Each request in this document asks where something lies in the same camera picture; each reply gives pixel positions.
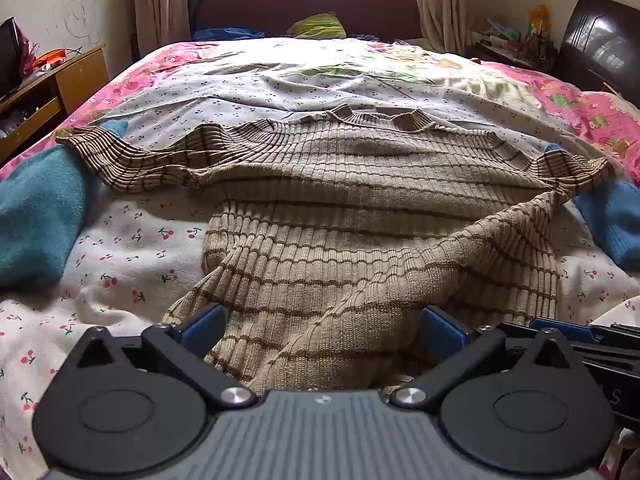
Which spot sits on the blue knit garment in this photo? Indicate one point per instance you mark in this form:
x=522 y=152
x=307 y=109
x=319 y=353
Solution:
x=610 y=220

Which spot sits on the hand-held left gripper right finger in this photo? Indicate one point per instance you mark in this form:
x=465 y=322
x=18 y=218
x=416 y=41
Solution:
x=442 y=331

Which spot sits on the green pillow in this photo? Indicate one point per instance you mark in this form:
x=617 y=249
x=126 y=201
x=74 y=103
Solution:
x=317 y=25

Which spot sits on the yellow toy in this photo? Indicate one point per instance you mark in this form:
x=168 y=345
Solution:
x=540 y=17

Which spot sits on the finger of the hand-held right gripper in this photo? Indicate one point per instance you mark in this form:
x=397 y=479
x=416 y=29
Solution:
x=560 y=323

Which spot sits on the teal fuzzy garment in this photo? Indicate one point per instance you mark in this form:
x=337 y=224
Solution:
x=35 y=215

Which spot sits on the black monitor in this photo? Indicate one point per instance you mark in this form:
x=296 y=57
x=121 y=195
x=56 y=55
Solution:
x=9 y=60

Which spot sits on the pink cartoon-print quilt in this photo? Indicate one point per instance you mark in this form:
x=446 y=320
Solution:
x=595 y=110

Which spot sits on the orange tool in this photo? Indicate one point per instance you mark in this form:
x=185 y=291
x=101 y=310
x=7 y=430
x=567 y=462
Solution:
x=50 y=57

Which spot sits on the pile of books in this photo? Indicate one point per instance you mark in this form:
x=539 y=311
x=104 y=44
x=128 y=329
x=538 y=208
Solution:
x=497 y=40

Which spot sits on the beige curtain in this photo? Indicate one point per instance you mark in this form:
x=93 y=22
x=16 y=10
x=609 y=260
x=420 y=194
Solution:
x=162 y=5
x=442 y=5

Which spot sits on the dark wooden board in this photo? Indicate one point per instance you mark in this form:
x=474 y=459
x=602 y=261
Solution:
x=600 y=40

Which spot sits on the blue cloth by headboard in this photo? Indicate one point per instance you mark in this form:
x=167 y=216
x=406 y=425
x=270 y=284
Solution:
x=225 y=34

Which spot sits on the maroon bed headboard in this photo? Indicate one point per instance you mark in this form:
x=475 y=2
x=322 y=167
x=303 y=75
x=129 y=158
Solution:
x=300 y=5

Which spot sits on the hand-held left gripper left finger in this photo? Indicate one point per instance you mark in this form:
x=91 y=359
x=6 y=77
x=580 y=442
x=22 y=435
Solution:
x=202 y=328

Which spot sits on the cherry-print bed sheet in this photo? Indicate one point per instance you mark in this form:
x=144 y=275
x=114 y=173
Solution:
x=130 y=255

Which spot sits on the wooden side cabinet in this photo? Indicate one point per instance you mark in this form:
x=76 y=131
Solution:
x=80 y=77

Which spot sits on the tan striped knit sweater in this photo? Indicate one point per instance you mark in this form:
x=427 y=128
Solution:
x=350 y=210

